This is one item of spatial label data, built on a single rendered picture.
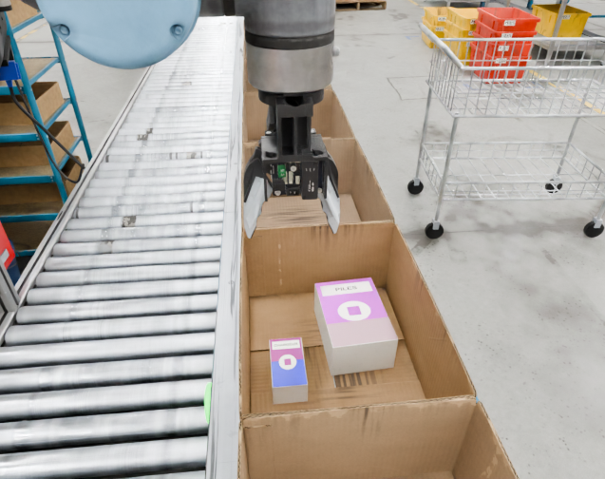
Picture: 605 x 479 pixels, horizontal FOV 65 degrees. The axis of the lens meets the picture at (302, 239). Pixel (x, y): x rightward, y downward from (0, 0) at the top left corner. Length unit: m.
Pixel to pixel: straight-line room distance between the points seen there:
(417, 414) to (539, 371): 1.59
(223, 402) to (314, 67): 0.54
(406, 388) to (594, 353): 1.62
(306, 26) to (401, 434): 0.49
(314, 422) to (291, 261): 0.39
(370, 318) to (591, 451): 1.34
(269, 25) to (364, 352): 0.53
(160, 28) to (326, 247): 0.65
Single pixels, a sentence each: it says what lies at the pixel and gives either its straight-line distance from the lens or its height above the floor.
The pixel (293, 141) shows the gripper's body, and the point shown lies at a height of 1.34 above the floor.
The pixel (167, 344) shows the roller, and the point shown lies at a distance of 1.10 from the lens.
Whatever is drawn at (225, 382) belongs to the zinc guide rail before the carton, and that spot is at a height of 0.89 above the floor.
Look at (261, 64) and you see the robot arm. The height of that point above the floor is 1.41.
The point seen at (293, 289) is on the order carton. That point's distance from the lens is 0.96.
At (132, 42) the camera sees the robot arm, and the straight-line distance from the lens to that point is 0.33.
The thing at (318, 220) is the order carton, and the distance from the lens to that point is 1.18.
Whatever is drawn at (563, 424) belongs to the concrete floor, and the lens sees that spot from 2.07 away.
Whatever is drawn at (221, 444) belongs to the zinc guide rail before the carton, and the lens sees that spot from 0.76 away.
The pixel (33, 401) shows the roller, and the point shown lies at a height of 0.75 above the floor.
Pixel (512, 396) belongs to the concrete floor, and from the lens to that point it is 2.07.
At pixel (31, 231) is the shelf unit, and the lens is 2.85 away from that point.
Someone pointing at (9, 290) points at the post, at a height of 0.79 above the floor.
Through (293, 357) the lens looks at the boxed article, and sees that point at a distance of 0.80.
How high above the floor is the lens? 1.54
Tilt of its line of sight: 35 degrees down
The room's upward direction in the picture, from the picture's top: straight up
